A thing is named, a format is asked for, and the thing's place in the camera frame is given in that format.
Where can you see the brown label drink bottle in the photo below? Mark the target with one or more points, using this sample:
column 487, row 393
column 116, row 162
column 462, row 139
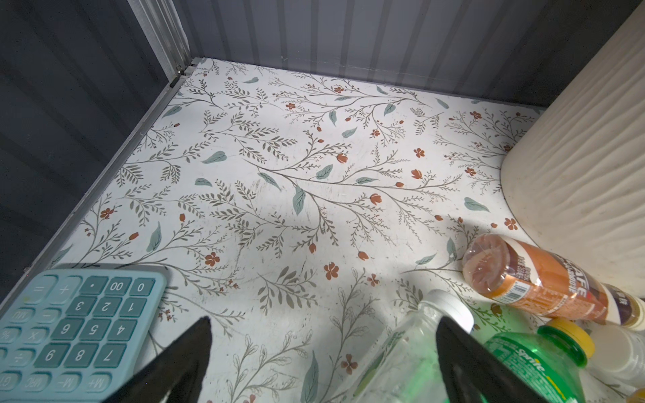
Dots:
column 525, row 277

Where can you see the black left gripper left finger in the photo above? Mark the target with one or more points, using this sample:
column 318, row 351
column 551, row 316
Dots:
column 175, row 375

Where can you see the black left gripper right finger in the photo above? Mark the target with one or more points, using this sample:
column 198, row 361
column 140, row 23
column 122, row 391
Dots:
column 472, row 374

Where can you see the clear bottle white lid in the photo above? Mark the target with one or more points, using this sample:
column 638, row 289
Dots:
column 619, row 355

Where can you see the teal calculator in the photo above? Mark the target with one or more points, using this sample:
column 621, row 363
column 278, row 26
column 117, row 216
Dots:
column 75, row 335

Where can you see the green Sprite bottle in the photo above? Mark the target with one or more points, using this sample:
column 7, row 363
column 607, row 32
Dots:
column 550, row 360

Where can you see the clear bottle white cap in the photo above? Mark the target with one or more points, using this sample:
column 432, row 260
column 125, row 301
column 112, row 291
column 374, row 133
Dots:
column 405, row 367

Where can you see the white ribbed waste bin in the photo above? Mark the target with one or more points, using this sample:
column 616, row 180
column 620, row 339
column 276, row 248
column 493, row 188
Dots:
column 575, row 181

